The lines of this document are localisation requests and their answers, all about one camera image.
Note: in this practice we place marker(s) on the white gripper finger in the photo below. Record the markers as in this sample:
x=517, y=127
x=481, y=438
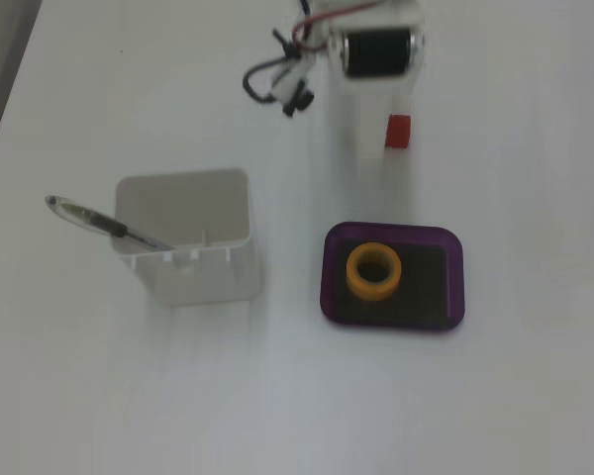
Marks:
x=399, y=105
x=351, y=128

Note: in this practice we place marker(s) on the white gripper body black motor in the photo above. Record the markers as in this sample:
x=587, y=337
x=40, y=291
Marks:
x=374, y=46

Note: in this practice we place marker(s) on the yellow masking tape roll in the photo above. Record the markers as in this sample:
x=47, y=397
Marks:
x=359, y=288

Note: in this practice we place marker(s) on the white plastic pen box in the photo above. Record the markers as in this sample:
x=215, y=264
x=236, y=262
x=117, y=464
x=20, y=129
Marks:
x=208, y=282

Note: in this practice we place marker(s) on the red rectangular block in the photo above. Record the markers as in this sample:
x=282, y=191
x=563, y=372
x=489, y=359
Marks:
x=397, y=131

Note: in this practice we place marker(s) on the purple metal tray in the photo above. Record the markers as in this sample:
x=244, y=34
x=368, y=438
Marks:
x=425, y=297

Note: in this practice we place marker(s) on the black ballpoint pen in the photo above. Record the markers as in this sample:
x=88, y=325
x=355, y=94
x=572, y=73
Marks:
x=94, y=218

